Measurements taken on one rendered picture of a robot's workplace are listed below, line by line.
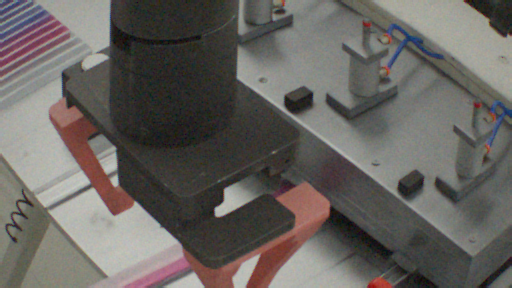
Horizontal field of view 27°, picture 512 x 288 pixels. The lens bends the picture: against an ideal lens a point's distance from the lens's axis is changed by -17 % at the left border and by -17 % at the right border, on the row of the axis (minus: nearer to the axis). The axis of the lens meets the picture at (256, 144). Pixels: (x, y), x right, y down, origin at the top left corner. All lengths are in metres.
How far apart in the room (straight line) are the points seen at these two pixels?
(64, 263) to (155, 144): 2.60
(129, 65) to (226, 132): 0.06
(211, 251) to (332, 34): 0.42
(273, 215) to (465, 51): 0.39
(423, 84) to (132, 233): 0.23
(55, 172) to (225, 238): 0.38
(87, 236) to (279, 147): 0.32
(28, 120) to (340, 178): 0.26
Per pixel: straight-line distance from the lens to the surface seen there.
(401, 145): 0.81
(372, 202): 0.79
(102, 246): 0.81
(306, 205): 0.54
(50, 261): 3.16
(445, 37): 0.89
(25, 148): 0.90
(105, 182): 0.62
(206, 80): 0.51
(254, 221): 0.52
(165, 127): 0.52
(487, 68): 0.87
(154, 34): 0.49
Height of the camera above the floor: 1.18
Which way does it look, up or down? 6 degrees down
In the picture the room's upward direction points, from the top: 33 degrees clockwise
